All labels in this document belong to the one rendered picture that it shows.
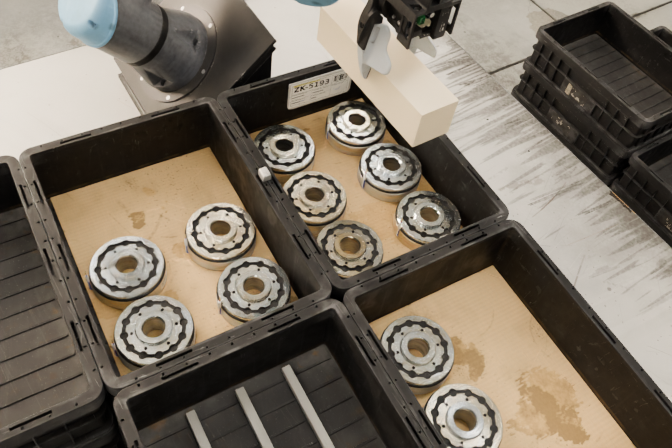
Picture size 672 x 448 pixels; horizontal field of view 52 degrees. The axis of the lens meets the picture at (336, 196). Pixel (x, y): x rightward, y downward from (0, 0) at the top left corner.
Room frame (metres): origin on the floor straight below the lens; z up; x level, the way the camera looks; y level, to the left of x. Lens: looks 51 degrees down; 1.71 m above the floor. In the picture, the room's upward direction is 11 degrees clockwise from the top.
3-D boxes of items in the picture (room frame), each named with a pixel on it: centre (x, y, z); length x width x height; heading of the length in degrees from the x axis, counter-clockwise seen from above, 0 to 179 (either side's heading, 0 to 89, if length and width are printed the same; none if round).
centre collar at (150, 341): (0.40, 0.20, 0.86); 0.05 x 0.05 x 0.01
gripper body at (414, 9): (0.72, -0.05, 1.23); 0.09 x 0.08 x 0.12; 41
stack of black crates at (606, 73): (1.53, -0.69, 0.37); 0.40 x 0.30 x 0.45; 41
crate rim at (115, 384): (0.53, 0.22, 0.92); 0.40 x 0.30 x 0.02; 38
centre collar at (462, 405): (0.35, -0.21, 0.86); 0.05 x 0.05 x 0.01
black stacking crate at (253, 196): (0.53, 0.22, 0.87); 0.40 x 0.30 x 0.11; 38
